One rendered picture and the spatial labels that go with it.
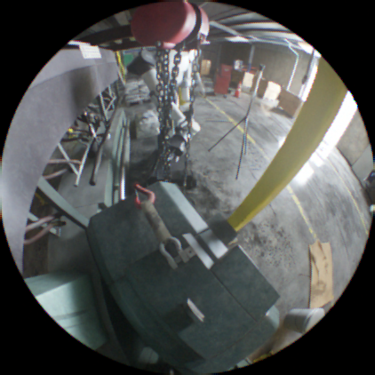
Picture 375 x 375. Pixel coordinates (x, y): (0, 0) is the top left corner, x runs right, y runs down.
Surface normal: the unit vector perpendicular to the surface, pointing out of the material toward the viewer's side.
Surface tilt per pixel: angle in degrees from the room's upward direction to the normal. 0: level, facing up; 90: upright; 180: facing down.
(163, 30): 90
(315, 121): 90
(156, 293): 0
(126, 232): 0
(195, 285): 0
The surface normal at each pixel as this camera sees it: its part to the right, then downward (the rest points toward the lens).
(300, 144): -0.96, 0.18
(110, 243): 0.07, -0.58
